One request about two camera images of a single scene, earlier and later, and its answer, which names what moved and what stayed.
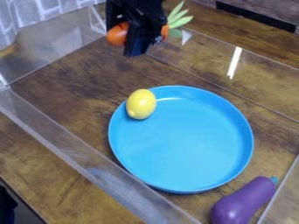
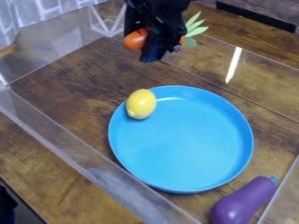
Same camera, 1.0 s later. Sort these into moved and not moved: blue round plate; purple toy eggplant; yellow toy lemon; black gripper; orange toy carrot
Moved: orange toy carrot; black gripper
Not moved: blue round plate; yellow toy lemon; purple toy eggplant
